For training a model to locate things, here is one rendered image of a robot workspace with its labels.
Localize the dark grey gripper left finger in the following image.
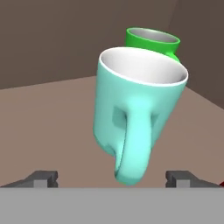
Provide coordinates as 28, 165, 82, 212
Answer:
0, 170, 59, 189

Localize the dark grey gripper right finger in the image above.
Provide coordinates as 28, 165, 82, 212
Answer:
164, 170, 221, 189

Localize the turquoise mug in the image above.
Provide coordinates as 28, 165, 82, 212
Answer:
92, 46, 189, 186

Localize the green mug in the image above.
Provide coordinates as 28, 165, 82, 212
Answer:
125, 27, 181, 64

